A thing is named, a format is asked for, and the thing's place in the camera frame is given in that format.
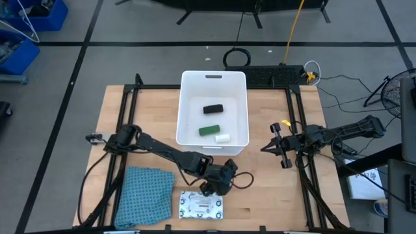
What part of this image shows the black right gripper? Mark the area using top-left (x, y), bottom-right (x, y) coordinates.
top-left (260, 122), bottom-right (306, 170)

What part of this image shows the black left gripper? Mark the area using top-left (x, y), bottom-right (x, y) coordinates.
top-left (198, 158), bottom-right (240, 197)

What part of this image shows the white Vakly printed plastic package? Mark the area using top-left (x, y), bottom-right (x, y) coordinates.
top-left (179, 190), bottom-right (224, 220)

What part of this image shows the green rectangular block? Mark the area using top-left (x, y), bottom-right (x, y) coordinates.
top-left (198, 124), bottom-right (221, 137)

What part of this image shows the black rectangular block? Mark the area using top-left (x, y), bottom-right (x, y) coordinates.
top-left (203, 103), bottom-right (224, 115)

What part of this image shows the white perforated plastic basket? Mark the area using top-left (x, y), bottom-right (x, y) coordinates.
top-left (175, 70), bottom-right (250, 157)

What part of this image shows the grey bin shelf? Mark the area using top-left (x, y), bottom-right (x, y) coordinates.
top-left (0, 73), bottom-right (29, 85)

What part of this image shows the blue storage bin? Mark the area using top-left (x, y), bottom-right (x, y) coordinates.
top-left (0, 0), bottom-right (69, 33)
top-left (0, 29), bottom-right (42, 76)

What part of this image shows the teal dotted cloth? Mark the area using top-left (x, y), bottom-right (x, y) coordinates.
top-left (114, 166), bottom-right (176, 230)

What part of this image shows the white printed paper box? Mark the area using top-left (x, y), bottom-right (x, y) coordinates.
top-left (344, 158), bottom-right (386, 200)

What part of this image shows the black side desk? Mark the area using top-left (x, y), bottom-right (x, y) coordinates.
top-left (337, 142), bottom-right (416, 234)

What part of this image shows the black floor fan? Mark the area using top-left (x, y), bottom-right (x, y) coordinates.
top-left (363, 68), bottom-right (416, 120)

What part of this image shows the grey computer monitor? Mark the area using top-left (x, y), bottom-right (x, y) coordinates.
top-left (399, 77), bottom-right (416, 164)

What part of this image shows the black keyboard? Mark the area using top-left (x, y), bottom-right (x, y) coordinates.
top-left (405, 174), bottom-right (416, 214)

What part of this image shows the black stand with legs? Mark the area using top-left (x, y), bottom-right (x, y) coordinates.
top-left (115, 0), bottom-right (332, 30)

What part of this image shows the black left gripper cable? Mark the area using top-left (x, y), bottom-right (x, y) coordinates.
top-left (231, 171), bottom-right (255, 190)

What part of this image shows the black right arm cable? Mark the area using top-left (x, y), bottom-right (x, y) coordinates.
top-left (291, 122), bottom-right (407, 205)

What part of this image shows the black floor cable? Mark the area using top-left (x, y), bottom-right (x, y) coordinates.
top-left (317, 74), bottom-right (401, 114)

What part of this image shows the white looped cable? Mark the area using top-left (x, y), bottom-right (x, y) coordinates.
top-left (304, 60), bottom-right (322, 86)

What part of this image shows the coiled black cable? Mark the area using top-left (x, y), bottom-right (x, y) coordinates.
top-left (222, 47), bottom-right (252, 68)

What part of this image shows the long yellow power cable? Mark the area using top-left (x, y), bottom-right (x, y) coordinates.
top-left (281, 0), bottom-right (306, 65)

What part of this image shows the black aluminium table frame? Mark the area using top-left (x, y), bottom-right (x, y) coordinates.
top-left (76, 73), bottom-right (350, 233)

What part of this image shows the black left base cable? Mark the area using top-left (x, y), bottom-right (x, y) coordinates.
top-left (77, 151), bottom-right (110, 227)

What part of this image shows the white wire hanger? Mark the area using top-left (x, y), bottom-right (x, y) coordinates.
top-left (0, 0), bottom-right (41, 44)

